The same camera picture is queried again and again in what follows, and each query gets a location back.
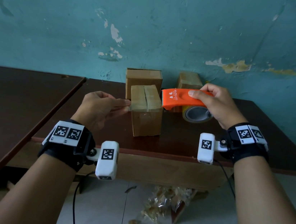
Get person's right hand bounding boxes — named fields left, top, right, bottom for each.
left=184, top=81, right=252, bottom=132

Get person's left forearm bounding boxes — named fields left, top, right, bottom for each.
left=0, top=148, right=78, bottom=224

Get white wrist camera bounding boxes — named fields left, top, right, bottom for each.
left=84, top=138, right=121, bottom=182
left=196, top=132, right=229, bottom=167

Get small cardboard box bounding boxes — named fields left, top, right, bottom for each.
left=176, top=71, right=205, bottom=92

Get person's right forearm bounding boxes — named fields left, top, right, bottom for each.
left=226, top=153, right=296, bottom=224

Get crumpled clear tape scraps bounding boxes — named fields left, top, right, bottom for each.
left=125, top=180, right=198, bottom=224

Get person's left hand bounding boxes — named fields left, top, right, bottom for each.
left=70, top=88, right=132, bottom=138

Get wide cardboard box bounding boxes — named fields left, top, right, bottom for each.
left=123, top=66, right=164, bottom=104

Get clear packing tape roll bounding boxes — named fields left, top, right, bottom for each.
left=181, top=104, right=214, bottom=125

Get black wrist strap with markers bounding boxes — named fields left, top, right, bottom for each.
left=218, top=120, right=273, bottom=169
left=36, top=116, right=99, bottom=175

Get black cable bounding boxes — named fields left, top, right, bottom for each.
left=69, top=169, right=96, bottom=224
left=209, top=159, right=241, bottom=200

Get dark brown wooden table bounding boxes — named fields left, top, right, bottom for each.
left=0, top=66, right=86, bottom=218
left=6, top=69, right=296, bottom=205

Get tall taped cardboard box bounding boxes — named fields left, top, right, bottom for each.
left=125, top=82, right=167, bottom=140

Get orange tape dispenser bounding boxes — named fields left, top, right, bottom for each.
left=159, top=85, right=216, bottom=117

